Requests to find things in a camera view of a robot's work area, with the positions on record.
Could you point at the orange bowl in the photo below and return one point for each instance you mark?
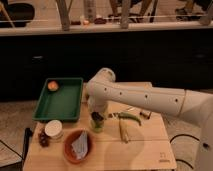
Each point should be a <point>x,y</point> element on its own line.
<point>68,152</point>

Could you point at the white crumpled paper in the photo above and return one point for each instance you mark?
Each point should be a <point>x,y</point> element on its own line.
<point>80,145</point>

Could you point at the green chili pepper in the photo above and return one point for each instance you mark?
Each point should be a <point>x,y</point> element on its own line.
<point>129,116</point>

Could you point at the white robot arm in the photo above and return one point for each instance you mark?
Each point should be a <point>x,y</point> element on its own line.
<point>191,106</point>

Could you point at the small brown block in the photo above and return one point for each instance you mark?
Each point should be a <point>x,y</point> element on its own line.
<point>145,114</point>

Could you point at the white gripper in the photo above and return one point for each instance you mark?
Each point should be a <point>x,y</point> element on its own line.
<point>97,109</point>

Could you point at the orange fruit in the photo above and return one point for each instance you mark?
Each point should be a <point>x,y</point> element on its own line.
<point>52,86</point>

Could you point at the green plastic tray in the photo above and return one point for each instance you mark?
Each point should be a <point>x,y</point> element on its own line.
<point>63,104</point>

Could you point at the green cup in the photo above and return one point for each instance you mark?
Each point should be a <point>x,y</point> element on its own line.
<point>97,125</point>

